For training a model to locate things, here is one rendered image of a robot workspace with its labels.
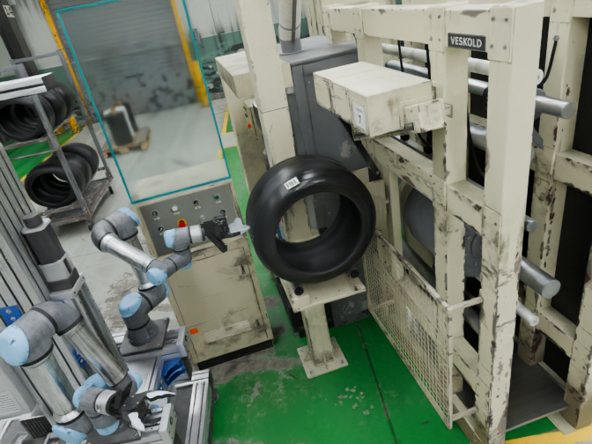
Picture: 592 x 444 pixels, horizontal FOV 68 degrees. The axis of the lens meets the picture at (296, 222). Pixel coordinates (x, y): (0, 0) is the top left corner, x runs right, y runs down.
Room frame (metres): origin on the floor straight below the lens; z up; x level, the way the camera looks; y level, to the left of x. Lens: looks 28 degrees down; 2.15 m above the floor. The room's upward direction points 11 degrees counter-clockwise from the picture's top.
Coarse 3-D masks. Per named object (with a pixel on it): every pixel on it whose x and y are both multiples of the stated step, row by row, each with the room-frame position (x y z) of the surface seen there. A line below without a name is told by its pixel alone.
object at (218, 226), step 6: (216, 216) 1.73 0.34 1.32; (204, 222) 1.69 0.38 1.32; (210, 222) 1.67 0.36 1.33; (216, 222) 1.68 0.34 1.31; (222, 222) 1.66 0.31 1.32; (204, 228) 1.67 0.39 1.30; (210, 228) 1.68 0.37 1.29; (216, 228) 1.66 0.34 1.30; (222, 228) 1.67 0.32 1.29; (204, 234) 1.67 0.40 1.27; (216, 234) 1.67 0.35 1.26; (222, 234) 1.66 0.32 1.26
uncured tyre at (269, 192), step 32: (288, 160) 1.84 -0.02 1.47; (320, 160) 1.80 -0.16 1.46; (256, 192) 1.77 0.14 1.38; (288, 192) 1.63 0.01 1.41; (352, 192) 1.67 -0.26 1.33; (256, 224) 1.64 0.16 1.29; (352, 224) 1.91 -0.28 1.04; (288, 256) 1.87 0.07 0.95; (320, 256) 1.88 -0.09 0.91; (352, 256) 1.66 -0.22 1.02
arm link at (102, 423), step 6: (102, 414) 1.06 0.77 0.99; (96, 420) 1.06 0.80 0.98; (102, 420) 1.06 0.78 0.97; (108, 420) 1.07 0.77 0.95; (114, 420) 1.08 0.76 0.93; (96, 426) 1.06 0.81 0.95; (102, 426) 1.06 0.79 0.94; (108, 426) 1.06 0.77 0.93; (114, 426) 1.07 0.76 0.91; (102, 432) 1.06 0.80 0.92; (108, 432) 1.06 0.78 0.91
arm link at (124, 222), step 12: (108, 216) 1.87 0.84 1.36; (120, 216) 1.87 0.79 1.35; (132, 216) 1.90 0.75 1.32; (120, 228) 1.83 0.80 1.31; (132, 228) 1.87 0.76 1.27; (132, 240) 1.87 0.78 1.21; (144, 276) 1.85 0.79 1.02; (144, 288) 1.83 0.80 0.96; (156, 288) 1.85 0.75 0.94; (168, 288) 1.90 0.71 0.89; (156, 300) 1.82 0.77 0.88
